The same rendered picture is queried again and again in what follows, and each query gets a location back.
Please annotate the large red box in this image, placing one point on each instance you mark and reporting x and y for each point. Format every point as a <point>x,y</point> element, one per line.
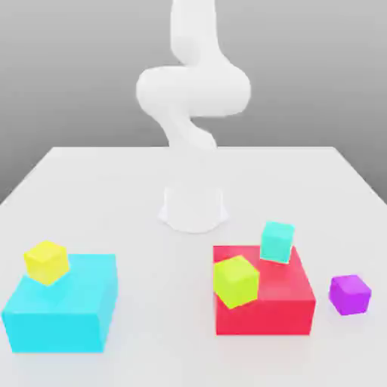
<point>281,299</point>

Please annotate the small teal cube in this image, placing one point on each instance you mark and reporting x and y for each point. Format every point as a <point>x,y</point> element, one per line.
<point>276,243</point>

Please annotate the small purple cube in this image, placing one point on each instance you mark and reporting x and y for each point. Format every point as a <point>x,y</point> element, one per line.
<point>349,294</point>

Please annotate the large cyan box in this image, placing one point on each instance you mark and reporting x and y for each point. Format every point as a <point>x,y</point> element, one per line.
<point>60,320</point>

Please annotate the small yellow cube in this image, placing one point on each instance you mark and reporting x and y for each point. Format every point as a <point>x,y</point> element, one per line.
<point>45,263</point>

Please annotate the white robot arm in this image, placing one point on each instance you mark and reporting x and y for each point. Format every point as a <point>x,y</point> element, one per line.
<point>193,90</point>

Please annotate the small lime cube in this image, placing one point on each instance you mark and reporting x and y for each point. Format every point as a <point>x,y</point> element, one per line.
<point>235,282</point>

